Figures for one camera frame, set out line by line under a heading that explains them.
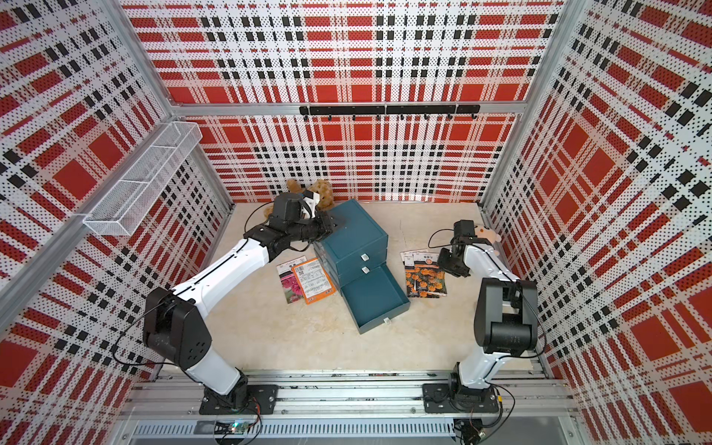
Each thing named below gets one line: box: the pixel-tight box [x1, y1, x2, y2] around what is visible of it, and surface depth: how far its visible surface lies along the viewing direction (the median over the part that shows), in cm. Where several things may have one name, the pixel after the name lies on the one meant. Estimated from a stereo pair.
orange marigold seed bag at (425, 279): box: [405, 257, 448, 299], surface depth 98 cm
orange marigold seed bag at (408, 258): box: [400, 248, 430, 298], surface depth 101 cm
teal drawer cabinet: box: [313, 199, 411, 335], surface depth 88 cm
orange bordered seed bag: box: [291, 257, 337, 306], surface depth 100 cm
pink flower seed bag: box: [276, 254, 308, 305], surface depth 98 cm
